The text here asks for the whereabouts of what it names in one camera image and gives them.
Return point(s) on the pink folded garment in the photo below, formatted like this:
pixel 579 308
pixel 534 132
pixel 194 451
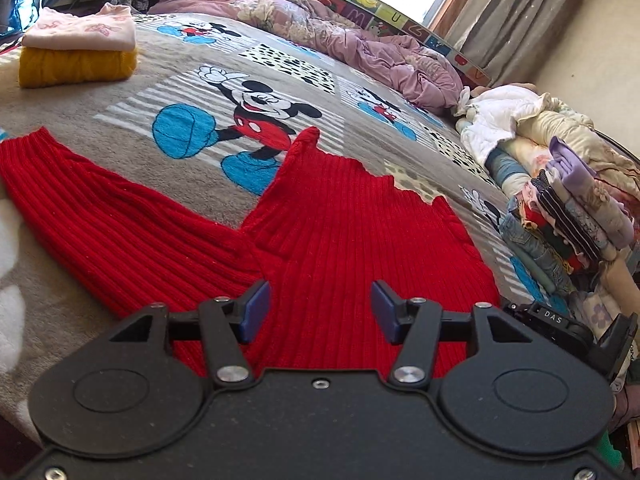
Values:
pixel 75 30

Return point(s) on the yellow folded knit sweater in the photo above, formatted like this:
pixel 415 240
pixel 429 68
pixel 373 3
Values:
pixel 75 67

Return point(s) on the white quilted garment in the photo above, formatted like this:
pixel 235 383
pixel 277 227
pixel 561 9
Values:
pixel 492 120

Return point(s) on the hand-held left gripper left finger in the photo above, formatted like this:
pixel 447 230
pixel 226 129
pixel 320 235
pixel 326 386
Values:
pixel 254 307

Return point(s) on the cartoon mouse printed blanket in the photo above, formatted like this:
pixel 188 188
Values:
pixel 75 110

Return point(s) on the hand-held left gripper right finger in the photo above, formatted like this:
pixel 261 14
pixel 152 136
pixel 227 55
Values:
pixel 386 307

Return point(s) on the grey curtain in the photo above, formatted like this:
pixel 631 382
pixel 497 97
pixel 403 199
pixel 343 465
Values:
pixel 510 15

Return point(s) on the red knit sweater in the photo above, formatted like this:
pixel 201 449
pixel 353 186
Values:
pixel 330 210

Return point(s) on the purple crumpled duvet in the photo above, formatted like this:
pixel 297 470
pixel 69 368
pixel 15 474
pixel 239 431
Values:
pixel 350 45

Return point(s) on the colourful alphabet play mat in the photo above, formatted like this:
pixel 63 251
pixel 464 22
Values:
pixel 387 12

